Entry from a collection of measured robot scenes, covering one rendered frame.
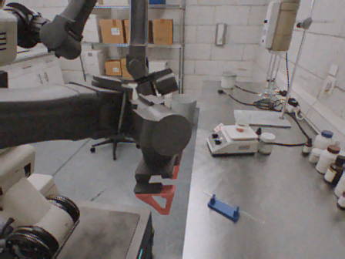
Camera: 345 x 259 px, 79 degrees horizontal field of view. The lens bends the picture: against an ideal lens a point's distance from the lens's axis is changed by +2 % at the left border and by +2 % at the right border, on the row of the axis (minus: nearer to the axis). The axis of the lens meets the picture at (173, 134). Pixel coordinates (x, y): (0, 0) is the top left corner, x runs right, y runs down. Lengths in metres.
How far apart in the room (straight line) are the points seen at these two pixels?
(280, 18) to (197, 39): 2.13
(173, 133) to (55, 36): 0.56
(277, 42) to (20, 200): 1.27
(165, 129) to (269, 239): 0.52
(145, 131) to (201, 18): 3.04
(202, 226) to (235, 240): 0.09
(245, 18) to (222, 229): 2.91
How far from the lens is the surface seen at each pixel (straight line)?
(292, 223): 0.76
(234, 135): 0.95
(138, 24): 0.70
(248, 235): 0.68
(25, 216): 0.91
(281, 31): 1.22
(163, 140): 0.26
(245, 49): 3.30
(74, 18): 0.77
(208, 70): 3.31
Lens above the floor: 1.28
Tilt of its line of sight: 29 degrees down
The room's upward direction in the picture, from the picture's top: straight up
